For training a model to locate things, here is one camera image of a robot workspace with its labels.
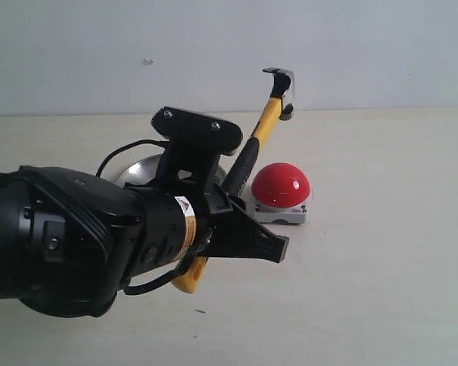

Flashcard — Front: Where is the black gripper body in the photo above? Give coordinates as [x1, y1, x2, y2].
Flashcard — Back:
[129, 178, 241, 278]

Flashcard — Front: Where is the yellow black claw hammer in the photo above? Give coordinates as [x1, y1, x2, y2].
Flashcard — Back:
[172, 67, 297, 294]

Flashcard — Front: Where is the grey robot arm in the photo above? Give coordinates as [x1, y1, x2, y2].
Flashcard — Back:
[0, 166, 289, 318]

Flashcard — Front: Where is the red dome push button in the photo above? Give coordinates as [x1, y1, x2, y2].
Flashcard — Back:
[250, 162, 313, 225]

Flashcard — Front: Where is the round metal plate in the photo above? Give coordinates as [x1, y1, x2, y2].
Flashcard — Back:
[114, 154, 226, 188]

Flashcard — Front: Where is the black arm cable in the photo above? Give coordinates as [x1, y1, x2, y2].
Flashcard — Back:
[95, 139, 214, 297]

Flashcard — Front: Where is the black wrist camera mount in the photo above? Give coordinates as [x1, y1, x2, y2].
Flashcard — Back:
[151, 106, 243, 194]

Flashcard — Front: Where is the small white wall plug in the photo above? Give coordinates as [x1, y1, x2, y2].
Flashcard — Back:
[143, 58, 154, 66]

